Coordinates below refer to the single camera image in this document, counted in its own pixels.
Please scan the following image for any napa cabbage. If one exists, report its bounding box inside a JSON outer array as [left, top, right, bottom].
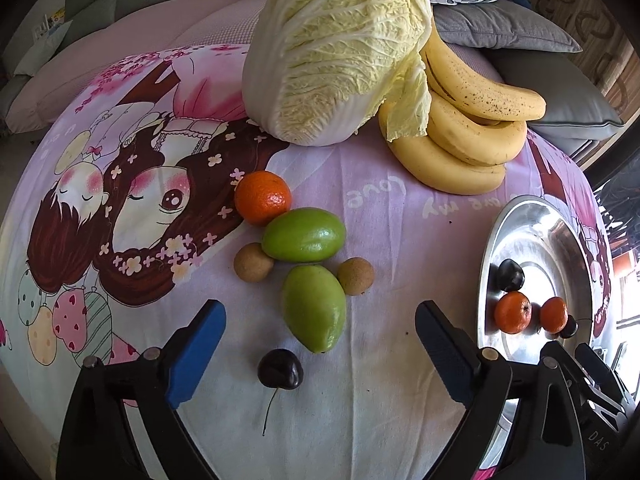
[[242, 0, 433, 146]]

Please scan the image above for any green jujube fruit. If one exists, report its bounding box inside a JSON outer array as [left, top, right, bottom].
[[281, 264, 346, 353], [262, 207, 346, 263]]

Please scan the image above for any bottom yellow banana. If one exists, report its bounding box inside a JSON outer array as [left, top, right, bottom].
[[377, 104, 508, 196]]

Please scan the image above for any yellow banana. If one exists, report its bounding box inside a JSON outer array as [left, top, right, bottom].
[[427, 93, 527, 167], [377, 104, 508, 196]]

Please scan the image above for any middle yellow banana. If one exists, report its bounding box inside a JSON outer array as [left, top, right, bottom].
[[427, 93, 527, 167]]

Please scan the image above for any grey leather cushion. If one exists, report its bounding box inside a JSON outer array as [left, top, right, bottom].
[[485, 49, 624, 159]]

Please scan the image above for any top spotted banana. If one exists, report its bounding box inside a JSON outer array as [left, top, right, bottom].
[[421, 22, 547, 122]]

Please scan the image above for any small tangerine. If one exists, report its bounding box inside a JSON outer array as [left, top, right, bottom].
[[539, 297, 568, 334]]

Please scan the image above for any cartoon print tablecloth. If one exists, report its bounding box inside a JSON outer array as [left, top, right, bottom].
[[1, 44, 611, 479]]

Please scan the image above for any grey fabric pillow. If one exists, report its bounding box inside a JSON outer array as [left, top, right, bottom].
[[433, 0, 582, 53]]

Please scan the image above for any dark cherry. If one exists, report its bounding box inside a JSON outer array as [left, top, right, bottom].
[[558, 314, 592, 339], [496, 259, 525, 292], [257, 349, 304, 436]]

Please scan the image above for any large orange tangerine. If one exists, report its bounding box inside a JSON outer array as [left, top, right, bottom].
[[494, 292, 532, 335]]

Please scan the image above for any large stainless steel bowl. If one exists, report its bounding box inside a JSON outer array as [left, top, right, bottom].
[[476, 195, 593, 364]]

